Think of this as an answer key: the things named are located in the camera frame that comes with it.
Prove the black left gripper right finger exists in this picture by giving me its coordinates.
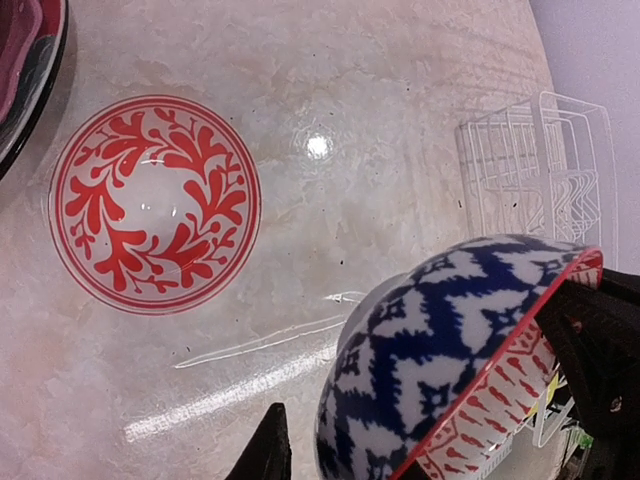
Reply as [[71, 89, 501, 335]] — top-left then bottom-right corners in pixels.
[[535, 269, 639, 479]]

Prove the white wire dish rack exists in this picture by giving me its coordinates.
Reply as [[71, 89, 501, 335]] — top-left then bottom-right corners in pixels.
[[455, 91, 619, 269]]

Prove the blue white zigzag bowl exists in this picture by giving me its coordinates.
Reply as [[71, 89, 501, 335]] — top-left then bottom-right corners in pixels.
[[315, 234, 603, 479]]

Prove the pink polka dot plate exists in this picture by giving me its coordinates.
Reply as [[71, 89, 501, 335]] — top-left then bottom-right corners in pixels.
[[0, 0, 43, 122]]

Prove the white red patterned bowl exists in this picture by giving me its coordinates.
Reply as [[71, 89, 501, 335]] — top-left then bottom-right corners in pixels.
[[48, 94, 262, 316]]

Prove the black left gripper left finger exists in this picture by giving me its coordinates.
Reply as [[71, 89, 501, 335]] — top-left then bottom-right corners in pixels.
[[227, 402, 292, 480]]

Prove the black rimmed striped plate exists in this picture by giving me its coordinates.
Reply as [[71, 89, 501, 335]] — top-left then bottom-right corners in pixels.
[[1, 1, 70, 176]]

